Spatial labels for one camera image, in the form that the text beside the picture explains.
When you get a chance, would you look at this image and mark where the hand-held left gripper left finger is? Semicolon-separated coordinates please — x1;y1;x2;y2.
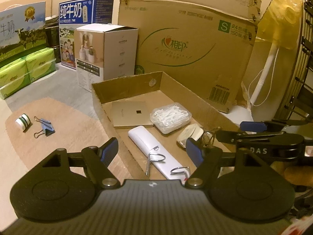
41;137;121;190

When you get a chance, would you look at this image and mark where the green landscape milk box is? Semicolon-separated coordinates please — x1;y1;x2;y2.
0;1;48;63

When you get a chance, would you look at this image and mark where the blue milk carton box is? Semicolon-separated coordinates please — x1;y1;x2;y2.
59;0;114;71

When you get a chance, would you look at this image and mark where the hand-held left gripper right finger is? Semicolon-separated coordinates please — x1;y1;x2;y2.
184;138;270;190

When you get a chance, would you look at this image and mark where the beige plug adapter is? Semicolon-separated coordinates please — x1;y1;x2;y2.
176;124;203;148

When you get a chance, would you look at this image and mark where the silver metal hook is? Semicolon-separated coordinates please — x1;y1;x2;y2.
170;166;191;179
145;152;165;177

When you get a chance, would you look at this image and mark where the yellow plastic cover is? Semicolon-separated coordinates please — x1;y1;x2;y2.
255;0;305;52

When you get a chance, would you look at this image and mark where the bronze metal ornament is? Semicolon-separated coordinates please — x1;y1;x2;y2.
201;127;222;148

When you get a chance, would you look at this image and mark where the black box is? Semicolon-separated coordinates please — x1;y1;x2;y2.
45;16;61;64

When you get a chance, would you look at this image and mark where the grey bed sheet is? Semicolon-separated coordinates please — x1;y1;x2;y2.
0;61;279;177

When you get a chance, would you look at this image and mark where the black metal rack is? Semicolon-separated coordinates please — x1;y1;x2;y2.
285;0;313;123

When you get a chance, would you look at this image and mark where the green tissue pack bundle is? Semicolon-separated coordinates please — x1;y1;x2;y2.
0;47;57;100

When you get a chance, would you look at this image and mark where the shallow cardboard box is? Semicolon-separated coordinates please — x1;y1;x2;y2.
91;71;241;180

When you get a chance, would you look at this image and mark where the white rectangular device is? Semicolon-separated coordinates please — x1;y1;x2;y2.
128;126;190;180

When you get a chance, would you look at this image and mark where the clear floss pick box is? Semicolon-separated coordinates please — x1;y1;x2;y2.
149;104;192;135

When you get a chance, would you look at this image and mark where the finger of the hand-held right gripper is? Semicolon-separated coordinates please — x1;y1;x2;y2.
240;119;312;134
216;129;286;145

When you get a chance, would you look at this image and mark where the person's right hand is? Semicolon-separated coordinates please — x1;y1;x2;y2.
284;163;313;187

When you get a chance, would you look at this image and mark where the blue binder clip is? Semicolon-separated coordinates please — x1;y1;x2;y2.
33;116;55;139

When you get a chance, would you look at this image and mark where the white product box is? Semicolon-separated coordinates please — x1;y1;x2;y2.
74;23;139;92

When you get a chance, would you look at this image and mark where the white green tape roll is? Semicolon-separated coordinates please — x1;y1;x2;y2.
15;113;32;133

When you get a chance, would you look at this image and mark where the gold box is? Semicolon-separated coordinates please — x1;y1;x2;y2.
110;100;154;129

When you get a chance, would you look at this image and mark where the large brown cardboard box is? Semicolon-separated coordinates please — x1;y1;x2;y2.
118;0;263;114

